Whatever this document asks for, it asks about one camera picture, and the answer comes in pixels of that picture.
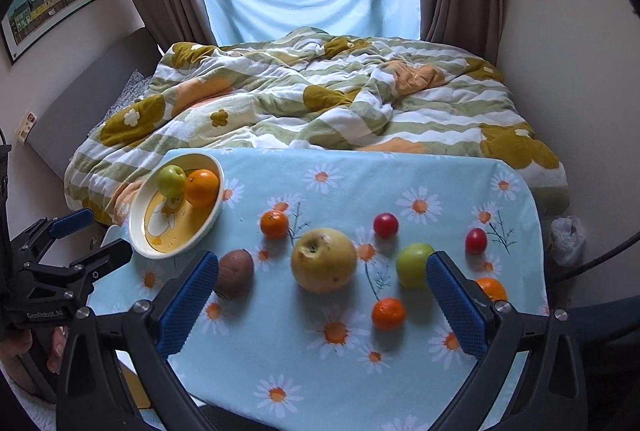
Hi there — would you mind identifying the green striped flower blanket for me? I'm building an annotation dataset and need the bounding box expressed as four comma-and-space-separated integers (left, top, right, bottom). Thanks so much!
65, 27, 571, 227

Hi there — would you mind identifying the black cable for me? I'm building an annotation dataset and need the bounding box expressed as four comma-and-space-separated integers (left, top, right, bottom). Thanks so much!
552, 211, 640, 282

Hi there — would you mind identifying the green apple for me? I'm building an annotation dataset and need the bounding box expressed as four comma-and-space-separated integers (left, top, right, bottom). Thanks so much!
158, 165, 187, 198
396, 243, 436, 289

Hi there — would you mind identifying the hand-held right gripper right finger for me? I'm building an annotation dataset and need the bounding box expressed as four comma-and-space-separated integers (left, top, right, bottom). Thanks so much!
426, 251, 588, 431

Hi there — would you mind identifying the large yellow apple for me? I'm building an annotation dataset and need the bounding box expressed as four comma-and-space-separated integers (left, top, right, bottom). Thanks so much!
291, 228, 358, 294

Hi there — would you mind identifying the red tomato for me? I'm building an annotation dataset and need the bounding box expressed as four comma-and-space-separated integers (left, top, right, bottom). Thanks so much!
465, 228, 488, 256
373, 212, 399, 239

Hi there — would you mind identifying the crumpled plastic bag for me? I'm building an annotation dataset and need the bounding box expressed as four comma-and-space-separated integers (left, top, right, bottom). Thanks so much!
550, 216, 587, 267

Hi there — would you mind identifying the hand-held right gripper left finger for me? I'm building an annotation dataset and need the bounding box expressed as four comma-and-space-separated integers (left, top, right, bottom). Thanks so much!
56, 251, 221, 431

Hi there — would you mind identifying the white and yellow bowl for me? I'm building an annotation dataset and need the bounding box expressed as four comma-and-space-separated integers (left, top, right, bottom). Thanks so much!
129, 153, 226, 259

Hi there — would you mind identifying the large orange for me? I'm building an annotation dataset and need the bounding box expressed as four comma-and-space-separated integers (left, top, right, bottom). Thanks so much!
474, 277, 508, 303
184, 169, 221, 208

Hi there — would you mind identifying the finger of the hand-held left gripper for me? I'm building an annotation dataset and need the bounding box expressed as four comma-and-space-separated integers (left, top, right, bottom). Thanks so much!
10, 208, 95, 264
22, 240, 133, 307

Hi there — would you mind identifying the wall socket with sticker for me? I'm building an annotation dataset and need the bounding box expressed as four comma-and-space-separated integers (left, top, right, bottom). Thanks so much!
16, 111, 38, 142

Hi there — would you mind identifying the brown kiwi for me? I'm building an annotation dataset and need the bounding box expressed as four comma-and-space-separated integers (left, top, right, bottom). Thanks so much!
216, 249, 255, 301

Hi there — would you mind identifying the grey bed headboard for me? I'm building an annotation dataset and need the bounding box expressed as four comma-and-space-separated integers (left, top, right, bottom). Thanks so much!
22, 28, 161, 182

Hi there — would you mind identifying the small tangerine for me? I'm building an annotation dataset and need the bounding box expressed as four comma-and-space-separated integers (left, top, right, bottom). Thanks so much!
260, 209, 290, 240
371, 297, 407, 331

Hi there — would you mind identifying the person's left hand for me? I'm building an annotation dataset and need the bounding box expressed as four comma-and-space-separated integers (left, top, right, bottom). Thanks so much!
0, 328, 68, 374

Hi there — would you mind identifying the patterned grey pillow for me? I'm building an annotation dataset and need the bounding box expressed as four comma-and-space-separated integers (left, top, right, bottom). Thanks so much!
107, 68, 156, 122

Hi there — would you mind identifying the blue daisy print tablecloth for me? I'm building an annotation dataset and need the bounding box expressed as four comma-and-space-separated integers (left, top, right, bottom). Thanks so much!
87, 147, 548, 431

